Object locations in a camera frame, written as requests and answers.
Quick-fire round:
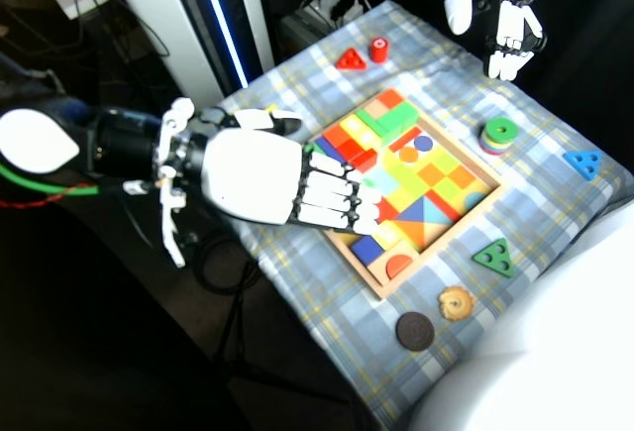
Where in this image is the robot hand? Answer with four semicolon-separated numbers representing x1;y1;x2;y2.
439;0;549;81
199;108;386;237

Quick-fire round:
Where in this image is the blue wooden bar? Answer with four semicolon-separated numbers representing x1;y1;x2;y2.
313;136;348;164

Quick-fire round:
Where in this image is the dark red wooden cube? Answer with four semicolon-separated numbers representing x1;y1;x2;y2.
341;139;368;162

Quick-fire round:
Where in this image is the blue plaid cloth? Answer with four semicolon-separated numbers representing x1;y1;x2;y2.
216;0;629;430

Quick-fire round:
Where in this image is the green wooden bar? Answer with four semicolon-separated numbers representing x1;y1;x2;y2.
355;108;392;138

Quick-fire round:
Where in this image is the red cylinder with white letter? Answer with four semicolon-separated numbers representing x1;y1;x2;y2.
369;36;390;64

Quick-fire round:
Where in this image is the red triangle with three holes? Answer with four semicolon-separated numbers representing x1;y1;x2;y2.
335;47;369;72

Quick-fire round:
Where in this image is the blue triangle with three holes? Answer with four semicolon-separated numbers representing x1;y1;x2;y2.
562;149;604;182

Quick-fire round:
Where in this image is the grey power strip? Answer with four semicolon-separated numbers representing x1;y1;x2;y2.
279;0;370;44

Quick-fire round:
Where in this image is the wooden puzzle tray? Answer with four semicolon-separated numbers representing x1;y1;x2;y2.
307;84;502;301

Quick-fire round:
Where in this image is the white column with blue strip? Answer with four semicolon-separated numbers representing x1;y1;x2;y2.
98;0;276;103

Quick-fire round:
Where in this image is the dark brown toy cookie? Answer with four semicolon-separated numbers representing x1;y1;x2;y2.
394;311;436;353

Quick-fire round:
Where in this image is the tan toy cookie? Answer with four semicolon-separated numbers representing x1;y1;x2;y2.
436;285;476;322

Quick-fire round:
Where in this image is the green triangle with three holes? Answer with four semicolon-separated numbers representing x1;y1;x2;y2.
471;237;515;279

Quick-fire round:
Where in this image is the multicolour ring stack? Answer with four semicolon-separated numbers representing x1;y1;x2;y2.
477;116;519;157

